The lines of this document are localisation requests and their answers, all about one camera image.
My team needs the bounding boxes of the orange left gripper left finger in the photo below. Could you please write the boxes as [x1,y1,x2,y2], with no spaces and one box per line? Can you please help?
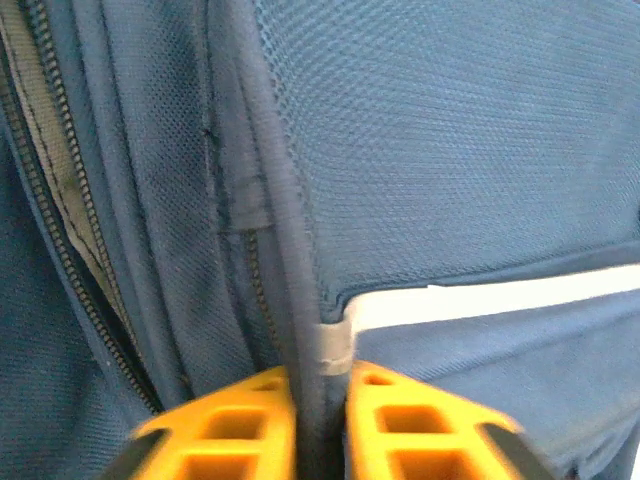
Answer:
[99,364,297,480]

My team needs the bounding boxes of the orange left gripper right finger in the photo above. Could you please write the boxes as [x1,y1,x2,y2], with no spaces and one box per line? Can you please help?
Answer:
[344,362,556,480]

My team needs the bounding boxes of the navy blue backpack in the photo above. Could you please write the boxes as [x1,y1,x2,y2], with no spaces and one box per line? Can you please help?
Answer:
[0,0,640,480]

